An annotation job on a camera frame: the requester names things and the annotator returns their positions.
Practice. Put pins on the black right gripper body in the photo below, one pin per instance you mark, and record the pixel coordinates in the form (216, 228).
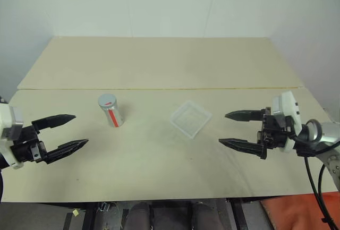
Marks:
(273, 131)

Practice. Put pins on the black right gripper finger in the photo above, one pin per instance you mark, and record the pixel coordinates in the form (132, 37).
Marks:
(247, 115)
(247, 147)

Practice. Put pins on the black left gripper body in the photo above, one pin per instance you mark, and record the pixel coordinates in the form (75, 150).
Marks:
(27, 147)

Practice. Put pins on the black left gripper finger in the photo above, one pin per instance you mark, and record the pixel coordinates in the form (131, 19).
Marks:
(53, 121)
(66, 149)

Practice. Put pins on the silver can with red stripe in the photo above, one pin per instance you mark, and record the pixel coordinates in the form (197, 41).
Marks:
(114, 115)

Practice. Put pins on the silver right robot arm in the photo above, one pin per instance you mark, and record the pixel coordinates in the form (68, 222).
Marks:
(330, 134)

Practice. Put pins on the clear square plastic container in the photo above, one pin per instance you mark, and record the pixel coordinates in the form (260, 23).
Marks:
(190, 119)

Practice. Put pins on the small yellowish tag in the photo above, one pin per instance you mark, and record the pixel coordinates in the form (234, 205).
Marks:
(75, 212)

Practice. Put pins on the small metal clamp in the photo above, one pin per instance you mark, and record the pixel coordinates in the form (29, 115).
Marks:
(103, 207)

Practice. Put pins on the orange-red cloth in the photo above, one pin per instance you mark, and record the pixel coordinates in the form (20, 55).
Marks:
(292, 211)

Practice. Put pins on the beige table cover sheet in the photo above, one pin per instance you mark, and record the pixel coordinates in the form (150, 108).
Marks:
(159, 169)
(159, 62)

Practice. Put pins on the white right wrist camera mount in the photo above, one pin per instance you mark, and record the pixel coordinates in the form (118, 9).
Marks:
(287, 105)

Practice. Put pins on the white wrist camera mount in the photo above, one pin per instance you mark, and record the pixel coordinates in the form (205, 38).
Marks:
(287, 105)
(6, 123)

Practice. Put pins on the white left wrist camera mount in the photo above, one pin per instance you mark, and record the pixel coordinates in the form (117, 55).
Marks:
(6, 123)

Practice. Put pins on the black table frame bar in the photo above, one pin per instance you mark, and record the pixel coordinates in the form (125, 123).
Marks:
(239, 215)

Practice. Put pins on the black table frame leg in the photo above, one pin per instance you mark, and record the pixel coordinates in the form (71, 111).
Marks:
(77, 222)

